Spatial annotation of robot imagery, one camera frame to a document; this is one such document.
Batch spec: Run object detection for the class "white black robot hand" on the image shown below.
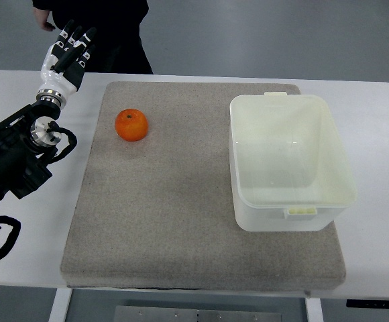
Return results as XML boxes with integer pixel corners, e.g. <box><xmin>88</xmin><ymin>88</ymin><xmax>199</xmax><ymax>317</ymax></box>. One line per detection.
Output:
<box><xmin>37</xmin><ymin>20</ymin><xmax>97</xmax><ymax>107</ymax></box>

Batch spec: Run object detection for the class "orange fruit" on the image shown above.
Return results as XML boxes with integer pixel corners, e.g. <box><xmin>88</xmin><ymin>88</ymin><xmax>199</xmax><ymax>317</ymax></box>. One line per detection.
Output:
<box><xmin>115</xmin><ymin>109</ymin><xmax>149</xmax><ymax>142</ymax></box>

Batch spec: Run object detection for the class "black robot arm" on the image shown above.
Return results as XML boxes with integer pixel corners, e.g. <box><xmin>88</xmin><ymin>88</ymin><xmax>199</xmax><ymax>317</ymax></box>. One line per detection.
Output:
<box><xmin>0</xmin><ymin>89</ymin><xmax>77</xmax><ymax>260</ymax></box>

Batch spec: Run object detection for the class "translucent white plastic box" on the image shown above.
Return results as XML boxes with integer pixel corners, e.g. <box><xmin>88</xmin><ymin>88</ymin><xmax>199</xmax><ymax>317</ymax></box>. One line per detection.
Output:
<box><xmin>229</xmin><ymin>92</ymin><xmax>357</xmax><ymax>232</ymax></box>

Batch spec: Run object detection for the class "person in black clothes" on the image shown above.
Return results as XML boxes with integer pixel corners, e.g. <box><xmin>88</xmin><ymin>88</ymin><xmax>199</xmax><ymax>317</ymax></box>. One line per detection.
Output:
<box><xmin>32</xmin><ymin>0</ymin><xmax>153</xmax><ymax>74</ymax></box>

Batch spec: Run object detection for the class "beige felt mat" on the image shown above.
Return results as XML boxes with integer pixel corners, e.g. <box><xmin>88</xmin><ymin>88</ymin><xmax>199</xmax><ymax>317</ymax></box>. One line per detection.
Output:
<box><xmin>60</xmin><ymin>81</ymin><xmax>346</xmax><ymax>292</ymax></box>

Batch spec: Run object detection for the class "white table leg left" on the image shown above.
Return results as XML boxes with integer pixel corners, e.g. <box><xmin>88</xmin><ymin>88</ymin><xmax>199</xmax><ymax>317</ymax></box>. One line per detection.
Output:
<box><xmin>48</xmin><ymin>288</ymin><xmax>72</xmax><ymax>322</ymax></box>

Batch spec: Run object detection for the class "white table leg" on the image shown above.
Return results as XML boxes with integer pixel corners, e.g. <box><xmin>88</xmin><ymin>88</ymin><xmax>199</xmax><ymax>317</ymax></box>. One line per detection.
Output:
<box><xmin>48</xmin><ymin>288</ymin><xmax>72</xmax><ymax>322</ymax></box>
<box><xmin>305</xmin><ymin>298</ymin><xmax>324</xmax><ymax>322</ymax></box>

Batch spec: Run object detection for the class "white table leg right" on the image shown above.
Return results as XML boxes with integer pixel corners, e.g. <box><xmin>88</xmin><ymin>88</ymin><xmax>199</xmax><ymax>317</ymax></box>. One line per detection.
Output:
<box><xmin>305</xmin><ymin>298</ymin><xmax>324</xmax><ymax>322</ymax></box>

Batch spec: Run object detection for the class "black table control panel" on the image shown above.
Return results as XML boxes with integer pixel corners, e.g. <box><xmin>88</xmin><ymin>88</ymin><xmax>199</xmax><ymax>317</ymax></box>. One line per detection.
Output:
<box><xmin>346</xmin><ymin>299</ymin><xmax>389</xmax><ymax>309</ymax></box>

